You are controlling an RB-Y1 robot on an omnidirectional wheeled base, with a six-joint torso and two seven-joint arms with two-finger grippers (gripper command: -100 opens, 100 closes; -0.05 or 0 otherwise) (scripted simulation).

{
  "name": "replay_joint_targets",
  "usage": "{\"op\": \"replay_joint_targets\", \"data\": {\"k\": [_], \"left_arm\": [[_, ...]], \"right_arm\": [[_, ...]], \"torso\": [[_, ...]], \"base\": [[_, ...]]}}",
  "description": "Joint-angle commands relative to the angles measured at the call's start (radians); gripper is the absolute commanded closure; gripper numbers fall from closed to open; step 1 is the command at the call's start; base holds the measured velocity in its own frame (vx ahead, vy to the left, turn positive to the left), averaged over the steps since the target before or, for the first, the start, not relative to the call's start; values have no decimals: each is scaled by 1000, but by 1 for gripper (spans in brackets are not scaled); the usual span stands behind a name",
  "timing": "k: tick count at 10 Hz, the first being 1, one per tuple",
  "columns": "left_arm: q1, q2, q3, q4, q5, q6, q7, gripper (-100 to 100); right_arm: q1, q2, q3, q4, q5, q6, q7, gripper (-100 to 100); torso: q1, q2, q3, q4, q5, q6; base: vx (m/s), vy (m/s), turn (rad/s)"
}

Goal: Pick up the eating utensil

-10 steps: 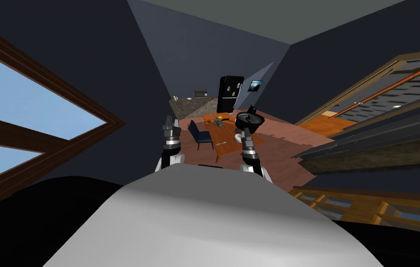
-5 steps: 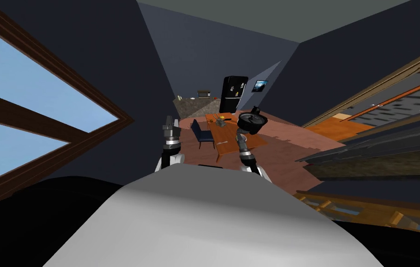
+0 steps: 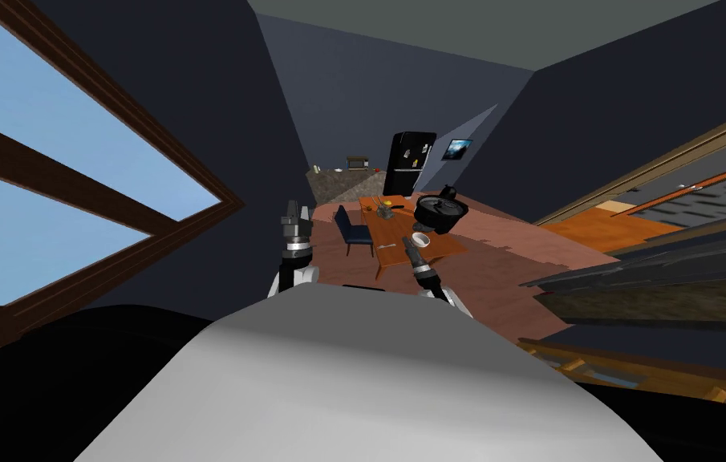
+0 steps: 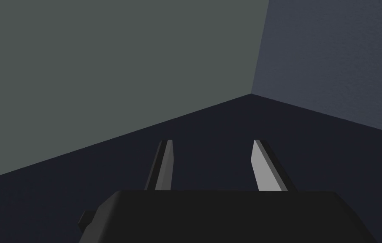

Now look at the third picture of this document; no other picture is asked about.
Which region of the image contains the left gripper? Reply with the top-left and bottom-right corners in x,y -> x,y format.
280,200 -> 313,243

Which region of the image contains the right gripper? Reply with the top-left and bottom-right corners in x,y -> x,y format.
400,235 -> 424,264

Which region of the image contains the brown wooden table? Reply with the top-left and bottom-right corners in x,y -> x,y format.
359,195 -> 470,281

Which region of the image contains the black round pan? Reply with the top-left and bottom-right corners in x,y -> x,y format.
412,194 -> 470,236

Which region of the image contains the stone kitchen counter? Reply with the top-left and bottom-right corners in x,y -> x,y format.
305,155 -> 387,206

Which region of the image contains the blue chair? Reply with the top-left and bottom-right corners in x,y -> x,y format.
333,205 -> 375,258

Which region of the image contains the black refrigerator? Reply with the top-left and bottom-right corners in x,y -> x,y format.
382,131 -> 438,197

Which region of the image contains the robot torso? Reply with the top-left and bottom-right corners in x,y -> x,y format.
72,282 -> 667,462

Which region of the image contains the brown framed window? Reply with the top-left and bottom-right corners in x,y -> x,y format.
0,0 -> 246,353

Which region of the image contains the blue framed wall picture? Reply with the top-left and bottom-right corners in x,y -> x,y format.
442,138 -> 474,161

